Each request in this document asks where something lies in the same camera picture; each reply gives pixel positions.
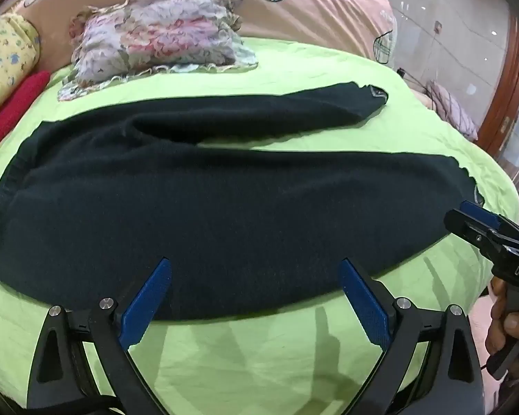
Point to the red towel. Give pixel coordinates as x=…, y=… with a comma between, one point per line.
x=13, y=112

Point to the pink printed quilt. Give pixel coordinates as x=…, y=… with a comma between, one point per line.
x=320, y=13

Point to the black pants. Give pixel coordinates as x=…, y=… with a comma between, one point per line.
x=199, y=207

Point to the wooden door frame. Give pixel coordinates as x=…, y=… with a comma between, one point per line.
x=508, y=90

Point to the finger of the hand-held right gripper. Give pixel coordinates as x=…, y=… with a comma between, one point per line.
x=484, y=218
x=467, y=229

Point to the person's right hand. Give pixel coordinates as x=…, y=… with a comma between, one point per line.
x=497, y=328

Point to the green bed sheet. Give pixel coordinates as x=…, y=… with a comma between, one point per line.
x=285, y=354

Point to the floral ruffled pillow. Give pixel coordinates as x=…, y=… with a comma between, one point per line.
x=164, y=34

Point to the yellow floral pillow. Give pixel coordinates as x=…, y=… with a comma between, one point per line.
x=4, y=60

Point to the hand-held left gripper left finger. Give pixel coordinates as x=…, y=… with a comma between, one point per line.
x=149, y=302

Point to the wall socket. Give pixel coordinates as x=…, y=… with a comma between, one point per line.
x=437, y=27

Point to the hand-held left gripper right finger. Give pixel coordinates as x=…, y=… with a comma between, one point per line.
x=363, y=302

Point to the pink striped cushion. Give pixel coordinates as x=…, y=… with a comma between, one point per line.
x=454, y=110

